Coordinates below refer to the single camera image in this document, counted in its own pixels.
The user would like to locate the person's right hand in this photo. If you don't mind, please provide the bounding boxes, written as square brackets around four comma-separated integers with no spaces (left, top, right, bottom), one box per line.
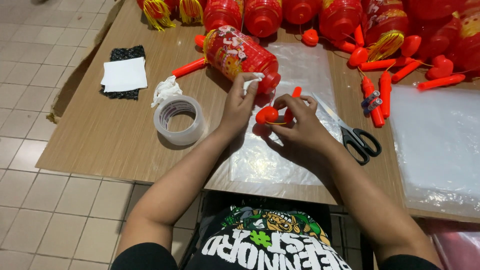
[262,94,337,170]

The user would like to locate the person's left hand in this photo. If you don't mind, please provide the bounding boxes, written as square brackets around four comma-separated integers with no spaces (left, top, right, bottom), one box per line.
[219,72,265,134]

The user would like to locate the small white tissue piece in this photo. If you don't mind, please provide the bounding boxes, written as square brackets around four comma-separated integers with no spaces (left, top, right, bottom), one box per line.
[243,72,265,95]

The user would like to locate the red plastic handle stick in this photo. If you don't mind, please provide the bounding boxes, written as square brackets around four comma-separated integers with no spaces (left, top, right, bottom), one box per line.
[284,86,302,124]

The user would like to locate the red heart pendant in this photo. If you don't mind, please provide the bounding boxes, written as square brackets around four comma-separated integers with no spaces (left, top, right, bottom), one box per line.
[400,35,422,57]
[427,55,455,80]
[348,47,369,67]
[256,106,279,125]
[301,29,320,47]

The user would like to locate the red printed plastic lantern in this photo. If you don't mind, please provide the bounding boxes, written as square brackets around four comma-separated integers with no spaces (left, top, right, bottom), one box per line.
[202,25,282,95]

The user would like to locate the red lantern stick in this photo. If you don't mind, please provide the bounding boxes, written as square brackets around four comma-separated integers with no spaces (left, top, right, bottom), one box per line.
[172,57,207,79]

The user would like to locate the clear plastic bag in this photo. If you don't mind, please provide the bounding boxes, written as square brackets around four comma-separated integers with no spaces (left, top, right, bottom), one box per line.
[228,42,343,187]

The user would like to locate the crumpled white tissue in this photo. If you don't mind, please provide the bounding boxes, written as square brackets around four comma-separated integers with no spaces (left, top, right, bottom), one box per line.
[151,75,184,108]

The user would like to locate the clear tape roll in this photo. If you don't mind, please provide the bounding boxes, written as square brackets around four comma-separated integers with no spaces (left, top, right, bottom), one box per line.
[153,95,206,146]

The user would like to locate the small battery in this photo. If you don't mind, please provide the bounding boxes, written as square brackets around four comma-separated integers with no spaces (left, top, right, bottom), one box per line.
[361,90,381,108]
[364,98,383,114]

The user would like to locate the group of red sticks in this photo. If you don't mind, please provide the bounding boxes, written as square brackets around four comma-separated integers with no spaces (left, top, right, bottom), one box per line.
[332,24,467,128]

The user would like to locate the yellow tassel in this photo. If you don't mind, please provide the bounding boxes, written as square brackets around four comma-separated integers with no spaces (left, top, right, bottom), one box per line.
[367,30,405,63]
[179,0,204,25]
[143,0,176,32]

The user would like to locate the white paper square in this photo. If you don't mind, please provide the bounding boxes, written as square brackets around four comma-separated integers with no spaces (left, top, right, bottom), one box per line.
[100,57,148,93]

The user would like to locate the black printed t-shirt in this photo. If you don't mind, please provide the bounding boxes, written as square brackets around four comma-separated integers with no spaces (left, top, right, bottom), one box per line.
[110,204,443,270]

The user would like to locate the row of red lanterns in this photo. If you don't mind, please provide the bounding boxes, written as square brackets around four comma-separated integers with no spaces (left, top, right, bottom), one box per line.
[137,0,480,77]

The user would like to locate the black bubble wrap piece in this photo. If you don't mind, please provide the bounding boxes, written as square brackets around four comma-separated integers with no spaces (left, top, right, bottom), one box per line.
[99,45,146,101]

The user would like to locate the stack of clear plastic bags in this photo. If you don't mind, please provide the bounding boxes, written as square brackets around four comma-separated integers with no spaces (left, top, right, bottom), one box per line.
[388,84,480,219]

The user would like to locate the brown cardboard sheet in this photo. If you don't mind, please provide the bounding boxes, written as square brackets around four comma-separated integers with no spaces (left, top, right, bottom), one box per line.
[46,0,126,124]

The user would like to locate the pink plastic bag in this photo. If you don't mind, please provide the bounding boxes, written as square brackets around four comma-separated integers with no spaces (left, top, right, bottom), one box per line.
[423,218,480,270]

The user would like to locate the black handled scissors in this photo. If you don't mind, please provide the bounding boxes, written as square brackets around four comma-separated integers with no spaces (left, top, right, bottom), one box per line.
[312,93,383,166]

